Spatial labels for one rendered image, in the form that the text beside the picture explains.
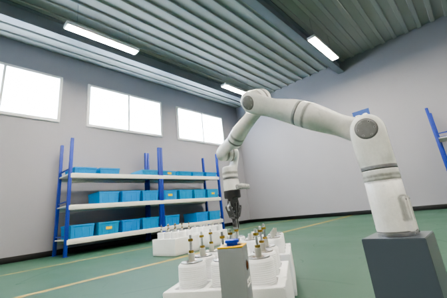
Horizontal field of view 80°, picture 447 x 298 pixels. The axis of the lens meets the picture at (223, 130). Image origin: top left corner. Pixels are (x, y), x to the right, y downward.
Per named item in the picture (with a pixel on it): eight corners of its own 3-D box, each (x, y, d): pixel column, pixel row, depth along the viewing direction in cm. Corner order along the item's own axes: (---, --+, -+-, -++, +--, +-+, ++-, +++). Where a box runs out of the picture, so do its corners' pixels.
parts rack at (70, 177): (225, 229, 669) (218, 153, 726) (62, 257, 407) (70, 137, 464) (208, 229, 710) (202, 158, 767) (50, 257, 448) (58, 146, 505)
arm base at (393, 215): (421, 231, 70) (401, 167, 75) (414, 236, 64) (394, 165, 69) (382, 233, 76) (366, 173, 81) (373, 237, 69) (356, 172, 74)
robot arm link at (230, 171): (236, 179, 126) (220, 180, 122) (233, 148, 131) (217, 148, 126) (244, 177, 120) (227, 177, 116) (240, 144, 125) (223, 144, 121)
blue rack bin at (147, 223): (130, 230, 549) (130, 219, 555) (146, 228, 576) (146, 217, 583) (142, 229, 518) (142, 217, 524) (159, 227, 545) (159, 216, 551)
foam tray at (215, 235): (228, 243, 364) (227, 229, 369) (208, 247, 335) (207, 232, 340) (207, 243, 387) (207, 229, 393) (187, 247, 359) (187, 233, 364)
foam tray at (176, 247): (199, 249, 322) (198, 234, 327) (175, 256, 292) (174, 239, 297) (177, 250, 344) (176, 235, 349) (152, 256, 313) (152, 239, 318)
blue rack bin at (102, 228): (86, 236, 486) (86, 223, 492) (106, 233, 513) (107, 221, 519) (98, 235, 455) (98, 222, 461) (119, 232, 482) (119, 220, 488)
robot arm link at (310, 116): (309, 104, 97) (300, 97, 89) (393, 125, 80) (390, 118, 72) (300, 128, 97) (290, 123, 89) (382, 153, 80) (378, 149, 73)
